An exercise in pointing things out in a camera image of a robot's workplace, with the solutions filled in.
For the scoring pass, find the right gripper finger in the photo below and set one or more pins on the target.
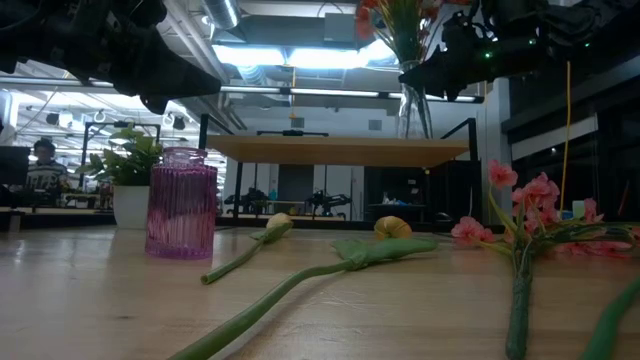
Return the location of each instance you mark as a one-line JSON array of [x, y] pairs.
[[440, 70], [456, 91]]

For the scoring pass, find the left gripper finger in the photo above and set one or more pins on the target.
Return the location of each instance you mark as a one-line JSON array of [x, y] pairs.
[[154, 105], [175, 75]]

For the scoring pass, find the clear glass vase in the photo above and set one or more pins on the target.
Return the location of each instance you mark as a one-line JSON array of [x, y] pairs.
[[415, 120]]

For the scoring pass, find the orange-red flower bunch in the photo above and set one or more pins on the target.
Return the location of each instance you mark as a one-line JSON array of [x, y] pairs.
[[364, 22]]

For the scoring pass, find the purple ribbed glass vase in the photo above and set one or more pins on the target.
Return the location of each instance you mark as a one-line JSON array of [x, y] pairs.
[[181, 210]]

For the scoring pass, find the yellow tulip short stem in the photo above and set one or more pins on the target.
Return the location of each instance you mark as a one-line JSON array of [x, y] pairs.
[[235, 261]]

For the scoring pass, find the pink flower bunch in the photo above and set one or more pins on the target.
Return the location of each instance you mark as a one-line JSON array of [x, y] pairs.
[[520, 300]]

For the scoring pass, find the orange tulip long stem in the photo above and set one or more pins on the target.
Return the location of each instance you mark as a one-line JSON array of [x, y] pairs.
[[250, 316]]

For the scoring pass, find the red tulip green stem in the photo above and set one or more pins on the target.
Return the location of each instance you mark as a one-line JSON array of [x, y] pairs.
[[610, 325]]

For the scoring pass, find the background black robot arm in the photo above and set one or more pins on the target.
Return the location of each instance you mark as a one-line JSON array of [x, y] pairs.
[[327, 200]]

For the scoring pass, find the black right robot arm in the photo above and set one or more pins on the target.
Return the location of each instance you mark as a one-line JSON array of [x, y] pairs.
[[590, 30]]

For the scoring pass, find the wooden shelf black legs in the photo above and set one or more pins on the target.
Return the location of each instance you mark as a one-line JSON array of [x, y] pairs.
[[325, 150]]

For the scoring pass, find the green plant white pot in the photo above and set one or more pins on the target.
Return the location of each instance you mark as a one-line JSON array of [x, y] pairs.
[[131, 205]]

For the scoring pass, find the person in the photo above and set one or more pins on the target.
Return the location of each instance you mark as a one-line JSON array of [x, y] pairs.
[[46, 170]]

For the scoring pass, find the bright ceiling light panel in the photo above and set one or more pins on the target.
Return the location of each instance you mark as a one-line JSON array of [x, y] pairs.
[[310, 57]]

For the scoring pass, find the long LED light bar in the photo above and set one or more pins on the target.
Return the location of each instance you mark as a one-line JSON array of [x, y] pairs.
[[310, 92]]

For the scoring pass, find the black monitor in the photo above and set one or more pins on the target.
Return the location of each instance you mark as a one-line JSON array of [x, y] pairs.
[[15, 165]]

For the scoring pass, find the blue cup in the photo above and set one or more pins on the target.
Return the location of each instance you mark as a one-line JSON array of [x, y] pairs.
[[567, 215]]

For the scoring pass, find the light green cup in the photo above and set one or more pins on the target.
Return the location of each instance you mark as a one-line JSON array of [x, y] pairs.
[[581, 210]]

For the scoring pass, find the silver round air duct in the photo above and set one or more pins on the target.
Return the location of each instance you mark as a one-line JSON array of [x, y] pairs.
[[222, 12]]

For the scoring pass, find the black aluminium rig frame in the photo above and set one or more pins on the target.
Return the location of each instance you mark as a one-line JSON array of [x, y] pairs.
[[60, 222]]

